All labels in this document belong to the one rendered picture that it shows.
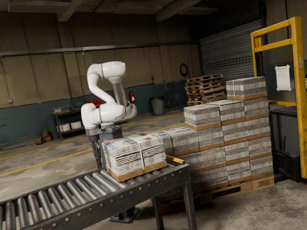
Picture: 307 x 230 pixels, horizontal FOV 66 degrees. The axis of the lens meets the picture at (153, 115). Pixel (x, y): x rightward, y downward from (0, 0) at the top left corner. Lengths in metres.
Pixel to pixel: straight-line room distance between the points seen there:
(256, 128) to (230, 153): 0.42
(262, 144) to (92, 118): 2.04
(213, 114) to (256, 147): 0.66
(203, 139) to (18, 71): 7.05
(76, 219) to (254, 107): 2.16
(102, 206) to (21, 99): 7.39
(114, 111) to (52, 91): 7.27
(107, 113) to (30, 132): 7.24
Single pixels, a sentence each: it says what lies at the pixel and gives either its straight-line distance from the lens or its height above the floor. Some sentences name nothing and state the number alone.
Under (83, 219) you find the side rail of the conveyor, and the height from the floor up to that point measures 0.74.
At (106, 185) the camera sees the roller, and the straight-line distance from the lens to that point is 1.70.
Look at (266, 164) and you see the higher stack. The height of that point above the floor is 0.28.
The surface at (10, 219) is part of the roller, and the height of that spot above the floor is 0.80.
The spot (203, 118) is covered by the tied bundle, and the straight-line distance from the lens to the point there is 2.60.
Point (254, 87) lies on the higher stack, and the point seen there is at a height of 1.19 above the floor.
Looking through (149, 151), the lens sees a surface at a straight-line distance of 1.69.
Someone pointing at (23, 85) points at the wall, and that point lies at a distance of 8.69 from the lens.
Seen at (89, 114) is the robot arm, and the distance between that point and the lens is 1.59.
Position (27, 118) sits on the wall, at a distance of 8.68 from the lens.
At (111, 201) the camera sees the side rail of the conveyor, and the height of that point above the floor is 0.77.
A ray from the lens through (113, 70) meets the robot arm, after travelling 2.00.
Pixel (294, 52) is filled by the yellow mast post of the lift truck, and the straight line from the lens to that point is 2.98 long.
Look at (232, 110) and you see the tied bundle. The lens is 2.75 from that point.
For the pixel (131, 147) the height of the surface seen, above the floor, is 1.01.
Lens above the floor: 1.43
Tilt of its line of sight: 8 degrees down
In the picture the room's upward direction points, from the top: 9 degrees counter-clockwise
